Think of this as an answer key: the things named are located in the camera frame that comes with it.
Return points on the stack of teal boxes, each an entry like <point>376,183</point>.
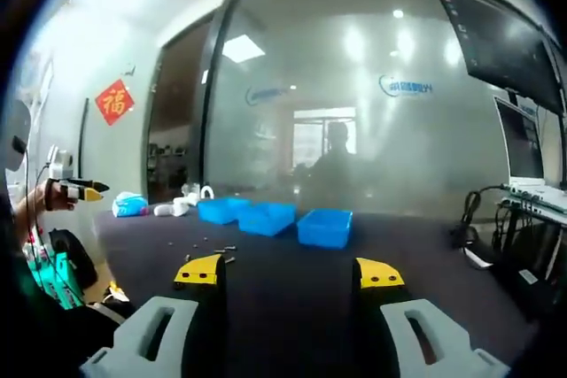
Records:
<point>57,280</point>

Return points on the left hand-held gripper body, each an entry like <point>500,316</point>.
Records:
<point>60,163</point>

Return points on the wall monitor screen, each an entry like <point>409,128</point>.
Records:
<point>500,41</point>

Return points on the blue glass logo sticker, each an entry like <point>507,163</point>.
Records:
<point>405,86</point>
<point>266,94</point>

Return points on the white plastic object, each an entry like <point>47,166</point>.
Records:
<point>164,210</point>
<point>182,206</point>

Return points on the red diamond wall decoration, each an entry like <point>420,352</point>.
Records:
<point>114,102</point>

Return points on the blue plastic bin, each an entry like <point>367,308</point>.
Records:
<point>217,210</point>
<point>266,218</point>
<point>323,229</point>

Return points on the clear plastic cup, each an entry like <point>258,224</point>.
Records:
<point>190,190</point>

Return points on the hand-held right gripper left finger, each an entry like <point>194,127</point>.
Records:
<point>146,334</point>

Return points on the blue tissue pack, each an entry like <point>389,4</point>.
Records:
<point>129,205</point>

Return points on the grey white worn device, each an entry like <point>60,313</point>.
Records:
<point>17,125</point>

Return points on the person's black shirt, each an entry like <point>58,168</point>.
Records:
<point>66,342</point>

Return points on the desktop monitor screen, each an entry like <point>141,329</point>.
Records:
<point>522,143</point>

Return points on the screws nuts washers group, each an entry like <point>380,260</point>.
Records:
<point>229,248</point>

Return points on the person's left hand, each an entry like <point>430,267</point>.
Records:
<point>56,196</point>

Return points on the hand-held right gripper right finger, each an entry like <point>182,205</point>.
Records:
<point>443,338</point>

